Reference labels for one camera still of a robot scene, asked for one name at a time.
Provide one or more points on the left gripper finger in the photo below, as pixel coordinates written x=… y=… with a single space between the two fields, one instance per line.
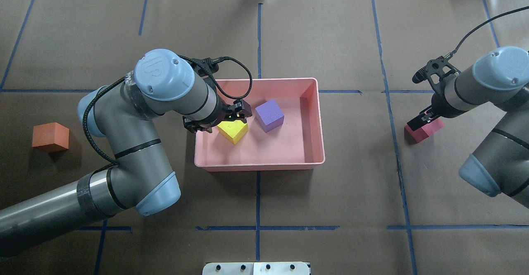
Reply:
x=240 y=110
x=193 y=127

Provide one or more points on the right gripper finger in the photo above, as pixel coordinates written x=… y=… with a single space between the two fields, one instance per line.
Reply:
x=425 y=117

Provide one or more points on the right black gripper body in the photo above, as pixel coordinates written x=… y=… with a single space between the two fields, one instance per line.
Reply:
x=430 y=112

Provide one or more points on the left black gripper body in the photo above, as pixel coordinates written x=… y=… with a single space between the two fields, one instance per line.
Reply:
x=223 y=113

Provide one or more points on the yellow-green foam block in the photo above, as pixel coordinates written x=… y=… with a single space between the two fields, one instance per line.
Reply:
x=233 y=131

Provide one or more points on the red foam block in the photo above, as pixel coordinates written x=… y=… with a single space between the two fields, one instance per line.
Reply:
x=419 y=135

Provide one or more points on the purple foam block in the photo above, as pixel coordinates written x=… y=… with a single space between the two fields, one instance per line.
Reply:
x=269 y=115

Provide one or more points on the orange foam block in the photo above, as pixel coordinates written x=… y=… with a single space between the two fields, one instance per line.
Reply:
x=50 y=137

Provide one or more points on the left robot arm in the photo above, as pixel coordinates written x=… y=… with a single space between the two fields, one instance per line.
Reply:
x=117 y=121

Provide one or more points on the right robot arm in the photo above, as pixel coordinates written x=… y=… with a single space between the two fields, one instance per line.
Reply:
x=497 y=82

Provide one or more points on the pink plastic bin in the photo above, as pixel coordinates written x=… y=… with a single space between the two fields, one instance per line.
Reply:
x=295 y=145

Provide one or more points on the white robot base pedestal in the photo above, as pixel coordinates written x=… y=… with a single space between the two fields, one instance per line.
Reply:
x=257 y=268

